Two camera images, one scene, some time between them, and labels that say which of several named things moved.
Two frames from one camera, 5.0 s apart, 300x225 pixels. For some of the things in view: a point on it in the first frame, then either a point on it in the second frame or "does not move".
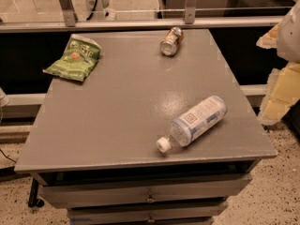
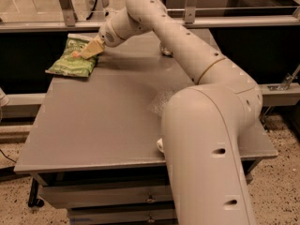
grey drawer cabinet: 160,132 does not move
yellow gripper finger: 282,92 to 93,48
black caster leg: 33,201 does not move
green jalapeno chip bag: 77,60 does not move
